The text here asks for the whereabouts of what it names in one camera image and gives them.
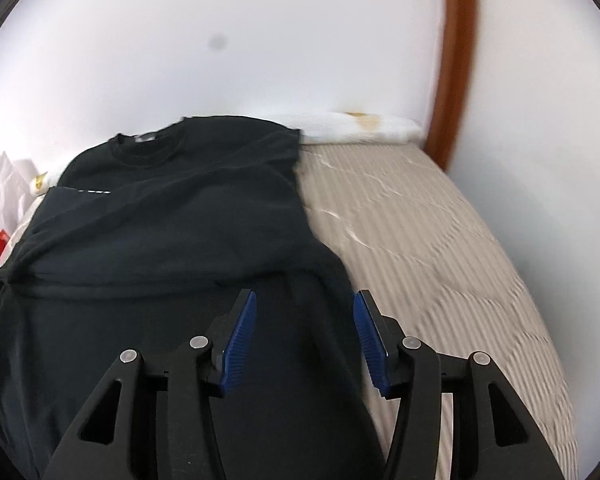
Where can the striped grey mattress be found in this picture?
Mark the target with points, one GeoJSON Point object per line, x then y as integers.
{"type": "Point", "coordinates": [430, 260]}

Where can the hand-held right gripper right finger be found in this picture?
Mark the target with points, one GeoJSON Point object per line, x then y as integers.
{"type": "Point", "coordinates": [367, 345]}

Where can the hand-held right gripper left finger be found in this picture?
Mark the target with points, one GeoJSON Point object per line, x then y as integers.
{"type": "Point", "coordinates": [237, 340]}

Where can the brown wooden door frame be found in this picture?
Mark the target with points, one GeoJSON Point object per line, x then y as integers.
{"type": "Point", "coordinates": [455, 60]}

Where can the black sweatshirt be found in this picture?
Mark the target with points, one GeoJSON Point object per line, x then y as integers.
{"type": "Point", "coordinates": [155, 235]}

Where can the white plastic shopping bag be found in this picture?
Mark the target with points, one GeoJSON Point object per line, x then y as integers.
{"type": "Point", "coordinates": [5, 195]}

